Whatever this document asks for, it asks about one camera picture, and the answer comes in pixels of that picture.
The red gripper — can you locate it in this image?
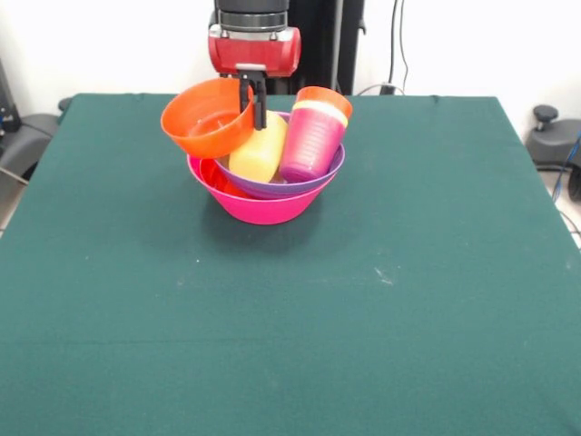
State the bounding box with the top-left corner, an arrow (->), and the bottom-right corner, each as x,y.
207,26 -> 303,131

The pale yellow cup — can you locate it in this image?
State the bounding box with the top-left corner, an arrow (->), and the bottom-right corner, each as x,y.
228,110 -> 290,184

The small orange bowl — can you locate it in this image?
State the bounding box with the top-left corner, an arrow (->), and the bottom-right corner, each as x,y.
160,77 -> 256,160

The orange cup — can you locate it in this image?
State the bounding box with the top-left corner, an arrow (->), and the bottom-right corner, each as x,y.
294,86 -> 354,120

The purple cup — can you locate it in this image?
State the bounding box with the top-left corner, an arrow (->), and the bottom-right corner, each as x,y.
278,107 -> 349,184

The bright yellow cup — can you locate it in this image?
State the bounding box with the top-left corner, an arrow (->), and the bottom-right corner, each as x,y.
292,100 -> 350,127

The large orange bowl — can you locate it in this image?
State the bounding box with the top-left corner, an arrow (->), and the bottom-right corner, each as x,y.
199,157 -> 255,200

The purple bowl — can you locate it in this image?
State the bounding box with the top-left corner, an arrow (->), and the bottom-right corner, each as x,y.
213,112 -> 346,201

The large pink bowl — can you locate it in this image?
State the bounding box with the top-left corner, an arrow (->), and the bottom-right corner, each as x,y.
186,143 -> 346,226

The dark green tablecloth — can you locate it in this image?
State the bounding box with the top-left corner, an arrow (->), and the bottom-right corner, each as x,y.
0,93 -> 581,436

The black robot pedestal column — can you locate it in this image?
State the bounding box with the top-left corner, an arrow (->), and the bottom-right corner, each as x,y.
208,0 -> 367,96

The black hanging cable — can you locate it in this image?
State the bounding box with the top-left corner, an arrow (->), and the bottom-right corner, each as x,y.
389,0 -> 412,94

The black pedestal foot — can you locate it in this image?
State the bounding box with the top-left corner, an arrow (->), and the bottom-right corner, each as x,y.
526,104 -> 581,170
0,113 -> 63,192

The tangle of floor cables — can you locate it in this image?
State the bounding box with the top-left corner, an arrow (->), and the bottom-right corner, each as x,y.
548,131 -> 581,237

